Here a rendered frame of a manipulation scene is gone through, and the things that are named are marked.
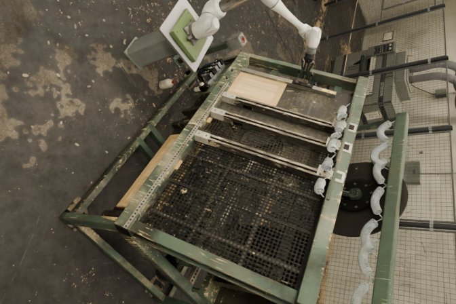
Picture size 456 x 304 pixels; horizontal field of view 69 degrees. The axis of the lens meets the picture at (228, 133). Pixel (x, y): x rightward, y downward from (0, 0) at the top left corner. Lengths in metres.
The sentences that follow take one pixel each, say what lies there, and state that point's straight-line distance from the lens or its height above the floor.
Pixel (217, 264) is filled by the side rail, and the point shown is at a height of 1.44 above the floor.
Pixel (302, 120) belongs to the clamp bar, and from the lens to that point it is 2.89.
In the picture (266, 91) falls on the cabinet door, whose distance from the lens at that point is 3.19.
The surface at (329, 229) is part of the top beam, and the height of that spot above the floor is 1.94.
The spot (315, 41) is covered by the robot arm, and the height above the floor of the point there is 1.75.
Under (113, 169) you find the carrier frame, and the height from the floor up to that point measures 0.18.
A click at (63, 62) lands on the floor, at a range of 3.21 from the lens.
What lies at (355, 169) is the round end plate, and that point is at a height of 1.80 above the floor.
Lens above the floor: 2.76
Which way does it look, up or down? 37 degrees down
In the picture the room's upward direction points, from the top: 83 degrees clockwise
